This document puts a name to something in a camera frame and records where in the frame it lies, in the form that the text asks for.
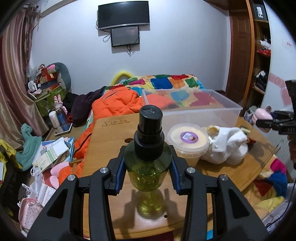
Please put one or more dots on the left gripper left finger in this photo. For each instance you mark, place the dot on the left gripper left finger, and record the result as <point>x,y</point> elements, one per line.
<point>62,216</point>

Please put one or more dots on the pink round compact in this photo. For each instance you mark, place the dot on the pink round compact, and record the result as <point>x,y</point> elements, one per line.
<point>261,114</point>

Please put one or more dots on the white round lidded container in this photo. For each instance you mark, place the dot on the white round lidded container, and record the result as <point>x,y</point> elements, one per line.
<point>237,157</point>

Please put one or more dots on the white drawstring cloth pouch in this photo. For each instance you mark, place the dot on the white drawstring cloth pouch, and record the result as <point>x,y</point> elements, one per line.
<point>223,143</point>

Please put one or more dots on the round tub purple label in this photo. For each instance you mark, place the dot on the round tub purple label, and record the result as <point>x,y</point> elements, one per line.
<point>189,141</point>

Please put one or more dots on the green spray bottle black cap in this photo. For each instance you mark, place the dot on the green spray bottle black cap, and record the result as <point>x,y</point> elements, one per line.
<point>148,157</point>

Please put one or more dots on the pile of papers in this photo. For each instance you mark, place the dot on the pile of papers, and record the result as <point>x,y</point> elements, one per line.
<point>52,152</point>

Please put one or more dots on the teal dinosaur plush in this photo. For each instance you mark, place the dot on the teal dinosaur plush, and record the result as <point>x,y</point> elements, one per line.
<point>30,147</point>

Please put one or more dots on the clear plastic storage bin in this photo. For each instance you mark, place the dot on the clear plastic storage bin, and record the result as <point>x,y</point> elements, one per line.
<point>202,107</point>

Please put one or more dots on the wooden shelf unit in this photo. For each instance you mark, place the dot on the wooden shelf unit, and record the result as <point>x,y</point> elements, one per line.
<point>260,54</point>

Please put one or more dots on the yellow garment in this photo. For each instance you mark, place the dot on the yellow garment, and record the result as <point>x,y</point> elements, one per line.
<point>8,156</point>

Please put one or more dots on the brown wooden door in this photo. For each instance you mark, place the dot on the brown wooden door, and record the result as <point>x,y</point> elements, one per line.
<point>240,55</point>

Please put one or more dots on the colourful patchwork quilt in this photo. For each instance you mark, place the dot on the colourful patchwork quilt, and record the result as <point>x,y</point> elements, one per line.
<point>166,85</point>

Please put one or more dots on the dark purple garment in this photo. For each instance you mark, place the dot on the dark purple garment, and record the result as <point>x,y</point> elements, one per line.
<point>80,106</point>

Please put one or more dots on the pink bunny toy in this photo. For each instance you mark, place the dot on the pink bunny toy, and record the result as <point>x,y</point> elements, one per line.
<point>58,104</point>

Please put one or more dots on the green gift box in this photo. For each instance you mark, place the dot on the green gift box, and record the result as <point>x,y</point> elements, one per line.
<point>45,102</point>

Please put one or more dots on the pink satin curtain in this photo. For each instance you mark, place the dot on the pink satin curtain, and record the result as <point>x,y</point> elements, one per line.
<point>16,107</point>

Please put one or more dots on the orange puffer jacket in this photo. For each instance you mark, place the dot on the orange puffer jacket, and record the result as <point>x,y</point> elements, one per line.
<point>120,101</point>

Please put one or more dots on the grey plush cushion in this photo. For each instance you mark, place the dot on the grey plush cushion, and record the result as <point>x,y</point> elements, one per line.
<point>64,79</point>

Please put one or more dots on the yellow curved pillow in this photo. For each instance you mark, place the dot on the yellow curved pillow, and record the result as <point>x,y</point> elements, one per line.
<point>119,76</point>

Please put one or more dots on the small black wall monitor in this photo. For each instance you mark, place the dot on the small black wall monitor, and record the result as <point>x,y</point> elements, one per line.
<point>124,36</point>

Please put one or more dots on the wall-mounted black television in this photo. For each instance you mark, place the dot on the wall-mounted black television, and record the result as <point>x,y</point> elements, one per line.
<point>127,13</point>

